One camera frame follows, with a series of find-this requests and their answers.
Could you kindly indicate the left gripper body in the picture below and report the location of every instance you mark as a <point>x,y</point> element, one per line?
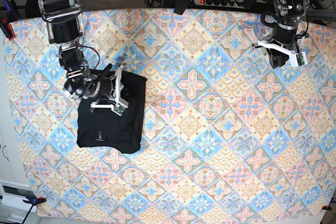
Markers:
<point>283,35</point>

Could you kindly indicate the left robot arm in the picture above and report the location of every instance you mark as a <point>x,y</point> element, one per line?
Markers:
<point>284,17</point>

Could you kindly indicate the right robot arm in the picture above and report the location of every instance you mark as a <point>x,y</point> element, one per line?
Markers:
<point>64,27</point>

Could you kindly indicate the white power strip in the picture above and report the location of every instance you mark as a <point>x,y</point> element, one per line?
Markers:
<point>220,3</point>

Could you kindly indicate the blue clamp upper left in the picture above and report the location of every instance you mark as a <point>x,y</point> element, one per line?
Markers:
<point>6,28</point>

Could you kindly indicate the white cabinet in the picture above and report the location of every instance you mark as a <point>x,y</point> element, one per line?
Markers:
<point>12,170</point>

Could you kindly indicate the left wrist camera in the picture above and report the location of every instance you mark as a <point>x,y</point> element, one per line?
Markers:
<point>299,59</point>

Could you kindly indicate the blue clamp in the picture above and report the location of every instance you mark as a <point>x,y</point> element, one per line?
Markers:
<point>33,201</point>
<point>6,28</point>

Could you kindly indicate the patterned tablecloth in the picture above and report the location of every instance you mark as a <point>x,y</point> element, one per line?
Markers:
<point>226,138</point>

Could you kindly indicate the orange clamp lower right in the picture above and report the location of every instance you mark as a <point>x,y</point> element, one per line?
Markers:
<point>327,208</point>

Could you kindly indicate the black T-shirt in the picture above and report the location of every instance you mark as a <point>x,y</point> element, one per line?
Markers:
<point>102,127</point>

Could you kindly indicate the blue clamp lower left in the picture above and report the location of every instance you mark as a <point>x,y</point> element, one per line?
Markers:
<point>33,201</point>

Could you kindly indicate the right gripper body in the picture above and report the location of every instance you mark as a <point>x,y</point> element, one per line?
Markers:
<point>102,86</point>

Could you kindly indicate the round black stand base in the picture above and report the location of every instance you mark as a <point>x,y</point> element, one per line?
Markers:
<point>32,9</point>

